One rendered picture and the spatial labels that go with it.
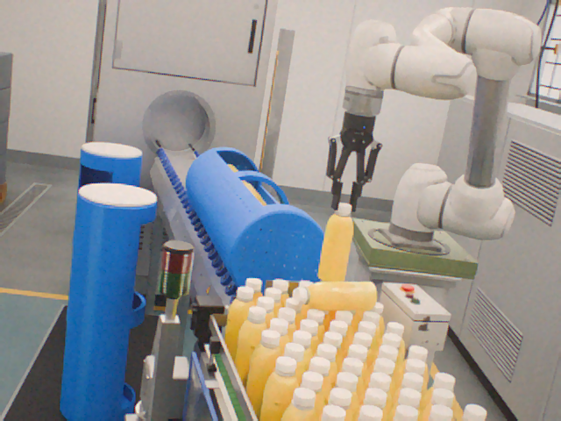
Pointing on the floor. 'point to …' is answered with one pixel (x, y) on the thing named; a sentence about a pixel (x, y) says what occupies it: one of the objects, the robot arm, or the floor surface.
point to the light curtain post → (276, 103)
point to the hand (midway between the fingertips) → (345, 196)
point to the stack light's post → (163, 368)
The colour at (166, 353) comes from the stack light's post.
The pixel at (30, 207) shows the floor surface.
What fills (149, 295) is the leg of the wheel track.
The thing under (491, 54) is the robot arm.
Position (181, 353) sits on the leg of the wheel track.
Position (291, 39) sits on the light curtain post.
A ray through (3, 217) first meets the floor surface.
